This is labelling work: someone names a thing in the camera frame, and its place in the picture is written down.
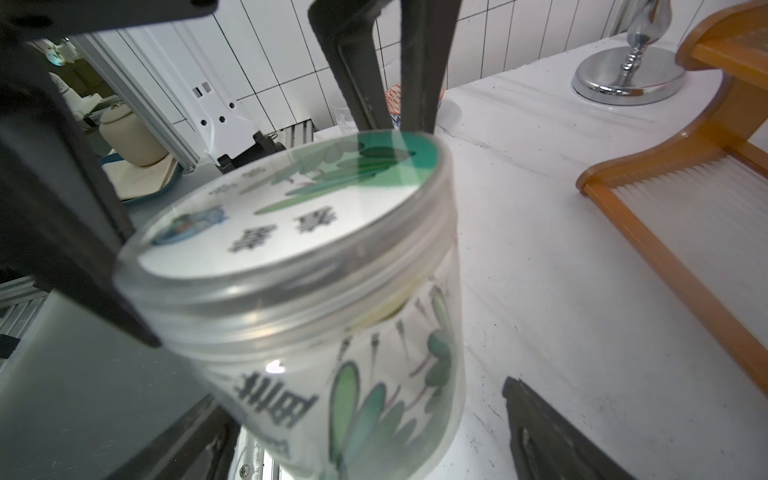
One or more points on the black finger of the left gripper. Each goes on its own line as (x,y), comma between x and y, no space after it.
(344,31)
(427,32)

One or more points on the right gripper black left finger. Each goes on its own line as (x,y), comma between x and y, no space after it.
(200,444)

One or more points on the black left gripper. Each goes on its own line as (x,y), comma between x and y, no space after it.
(61,220)

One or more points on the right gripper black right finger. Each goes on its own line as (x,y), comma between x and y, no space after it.
(545,445)

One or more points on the jar with green tree lid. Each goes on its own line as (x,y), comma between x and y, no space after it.
(316,294)

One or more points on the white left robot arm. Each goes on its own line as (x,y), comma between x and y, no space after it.
(228,136)

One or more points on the orange wooden tiered shelf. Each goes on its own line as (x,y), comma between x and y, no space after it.
(695,206)

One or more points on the silver glass holder stand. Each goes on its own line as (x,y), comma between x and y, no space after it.
(639,73)

